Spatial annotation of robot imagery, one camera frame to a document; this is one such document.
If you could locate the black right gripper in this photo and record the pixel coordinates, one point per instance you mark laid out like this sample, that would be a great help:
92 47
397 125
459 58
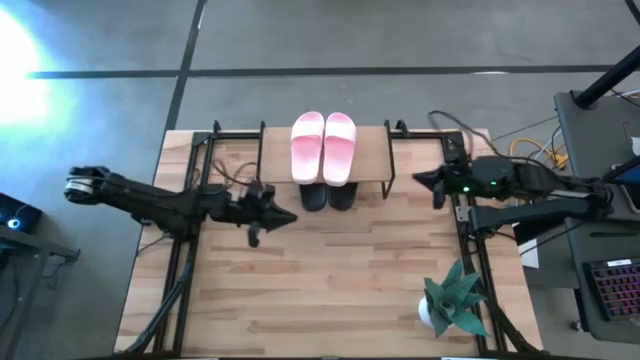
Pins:
456 179

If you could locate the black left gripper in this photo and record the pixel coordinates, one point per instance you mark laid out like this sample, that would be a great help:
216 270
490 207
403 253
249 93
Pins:
257 205

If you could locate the pink slide sandal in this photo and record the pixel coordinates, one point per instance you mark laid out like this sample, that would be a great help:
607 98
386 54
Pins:
306 147
340 149

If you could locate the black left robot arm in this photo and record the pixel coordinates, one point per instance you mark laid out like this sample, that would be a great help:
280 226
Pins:
150 202

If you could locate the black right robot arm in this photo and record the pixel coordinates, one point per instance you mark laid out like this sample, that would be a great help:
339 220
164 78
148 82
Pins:
540 200

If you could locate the green leafy plant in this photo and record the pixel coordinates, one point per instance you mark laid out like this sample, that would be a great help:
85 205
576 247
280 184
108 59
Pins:
455 300

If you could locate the white paper sheet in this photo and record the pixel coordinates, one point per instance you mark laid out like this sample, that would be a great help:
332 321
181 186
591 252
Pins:
530 255

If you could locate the white plant pot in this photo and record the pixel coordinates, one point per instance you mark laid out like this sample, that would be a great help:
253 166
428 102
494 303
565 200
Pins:
426 312

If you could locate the grey desk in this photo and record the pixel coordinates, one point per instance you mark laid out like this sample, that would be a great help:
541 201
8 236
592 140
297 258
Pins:
595 140

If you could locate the laptop with blue screen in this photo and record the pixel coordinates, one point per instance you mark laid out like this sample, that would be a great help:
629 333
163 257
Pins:
631 180

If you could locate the black pole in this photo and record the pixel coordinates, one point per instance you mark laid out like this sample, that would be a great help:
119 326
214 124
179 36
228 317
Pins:
607 80

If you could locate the backlit keyboard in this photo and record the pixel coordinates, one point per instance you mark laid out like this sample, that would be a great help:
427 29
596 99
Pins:
617 290

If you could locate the grey side table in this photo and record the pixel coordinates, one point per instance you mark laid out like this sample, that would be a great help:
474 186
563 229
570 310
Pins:
30 245

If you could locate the black device with blue light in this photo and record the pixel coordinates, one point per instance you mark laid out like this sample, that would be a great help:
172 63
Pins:
17 212

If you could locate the silver metal bracket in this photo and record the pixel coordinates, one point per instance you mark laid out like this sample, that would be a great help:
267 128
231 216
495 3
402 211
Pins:
462 213

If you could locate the wooden shelf with black frame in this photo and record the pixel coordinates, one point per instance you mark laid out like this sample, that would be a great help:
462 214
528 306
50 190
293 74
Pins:
372 155

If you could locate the black metal table frame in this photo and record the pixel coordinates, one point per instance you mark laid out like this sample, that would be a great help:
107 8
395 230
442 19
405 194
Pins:
197 165

